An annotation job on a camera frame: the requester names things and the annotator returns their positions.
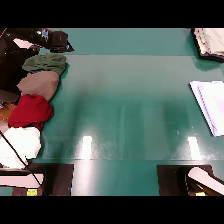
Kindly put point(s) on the beige garment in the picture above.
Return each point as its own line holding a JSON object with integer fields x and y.
{"x": 40, "y": 84}

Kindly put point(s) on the red garment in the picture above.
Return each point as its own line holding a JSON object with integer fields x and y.
{"x": 30, "y": 111}

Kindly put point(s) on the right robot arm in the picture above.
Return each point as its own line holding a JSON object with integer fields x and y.
{"x": 203, "y": 175}

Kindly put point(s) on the green garment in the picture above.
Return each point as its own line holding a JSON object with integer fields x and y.
{"x": 45, "y": 63}

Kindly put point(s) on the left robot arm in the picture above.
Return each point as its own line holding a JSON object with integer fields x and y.
{"x": 58, "y": 180}

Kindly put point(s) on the cream folded garment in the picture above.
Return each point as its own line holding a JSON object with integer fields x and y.
{"x": 213, "y": 40}

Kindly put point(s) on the white folded garment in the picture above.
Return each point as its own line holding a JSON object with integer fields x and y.
{"x": 213, "y": 105}

